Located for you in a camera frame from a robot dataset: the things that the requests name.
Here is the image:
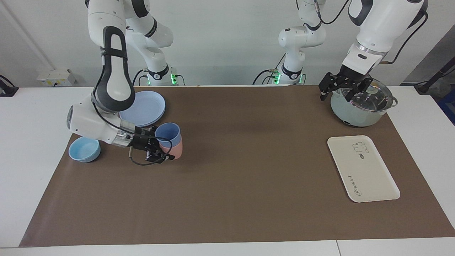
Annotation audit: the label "pink ribbed cup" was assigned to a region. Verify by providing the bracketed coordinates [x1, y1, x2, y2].
[158, 137, 183, 160]

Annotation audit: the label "blue ribbed cup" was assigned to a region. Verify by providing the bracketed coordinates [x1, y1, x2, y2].
[155, 123, 182, 145]

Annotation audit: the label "cream rabbit print tray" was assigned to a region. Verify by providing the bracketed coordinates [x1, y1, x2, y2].
[327, 135, 401, 203]

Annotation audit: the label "pale green cooking pot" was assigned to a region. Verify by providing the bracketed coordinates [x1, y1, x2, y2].
[331, 78, 398, 127]

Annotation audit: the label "periwinkle blue plate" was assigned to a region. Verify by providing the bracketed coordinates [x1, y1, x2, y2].
[119, 91, 166, 128]

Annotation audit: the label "glass pot lid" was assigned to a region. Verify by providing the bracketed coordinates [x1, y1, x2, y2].
[339, 78, 394, 112]

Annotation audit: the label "light blue bowl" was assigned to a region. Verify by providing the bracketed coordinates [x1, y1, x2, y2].
[68, 137, 101, 163]

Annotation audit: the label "brown table mat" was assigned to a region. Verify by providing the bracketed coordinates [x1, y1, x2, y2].
[20, 85, 455, 247]

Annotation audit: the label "blue crate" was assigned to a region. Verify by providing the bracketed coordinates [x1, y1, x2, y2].
[438, 89, 455, 125]

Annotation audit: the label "white power strip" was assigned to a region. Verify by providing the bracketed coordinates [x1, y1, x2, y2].
[37, 69, 76, 87]

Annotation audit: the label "black table clamp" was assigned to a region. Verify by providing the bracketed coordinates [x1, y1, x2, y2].
[0, 75, 19, 97]

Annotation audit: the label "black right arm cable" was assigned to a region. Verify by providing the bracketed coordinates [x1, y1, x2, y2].
[92, 50, 175, 166]

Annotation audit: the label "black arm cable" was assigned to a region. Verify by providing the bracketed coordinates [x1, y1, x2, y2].
[92, 50, 175, 166]
[382, 9, 429, 65]

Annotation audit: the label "black base cables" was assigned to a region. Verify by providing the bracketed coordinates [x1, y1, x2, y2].
[252, 53, 287, 86]

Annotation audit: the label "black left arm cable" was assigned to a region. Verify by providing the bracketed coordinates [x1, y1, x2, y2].
[382, 9, 429, 65]

